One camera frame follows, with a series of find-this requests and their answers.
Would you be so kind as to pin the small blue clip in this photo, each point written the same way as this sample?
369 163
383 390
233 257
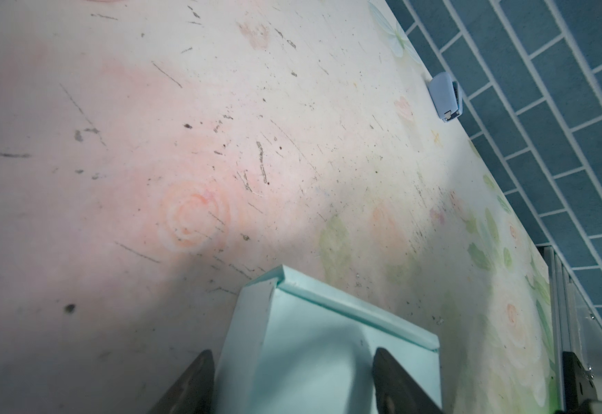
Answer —
447 96

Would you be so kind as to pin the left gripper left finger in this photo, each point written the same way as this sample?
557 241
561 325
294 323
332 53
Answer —
192 392

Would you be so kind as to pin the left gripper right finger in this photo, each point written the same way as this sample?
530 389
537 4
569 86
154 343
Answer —
395 390

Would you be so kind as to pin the light blue paper box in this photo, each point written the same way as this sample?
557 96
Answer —
298 345

